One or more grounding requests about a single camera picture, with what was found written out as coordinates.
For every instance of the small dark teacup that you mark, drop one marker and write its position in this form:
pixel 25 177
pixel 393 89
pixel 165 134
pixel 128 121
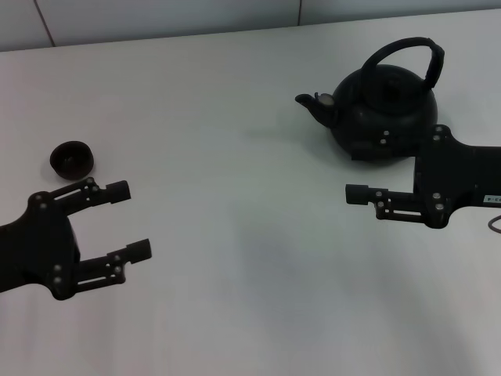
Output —
pixel 72 156

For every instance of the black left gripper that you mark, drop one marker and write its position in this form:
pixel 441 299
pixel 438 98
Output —
pixel 39 246

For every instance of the black round teapot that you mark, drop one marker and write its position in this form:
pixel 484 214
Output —
pixel 391 102

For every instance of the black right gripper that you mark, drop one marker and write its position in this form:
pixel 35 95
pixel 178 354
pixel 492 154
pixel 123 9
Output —
pixel 450 176

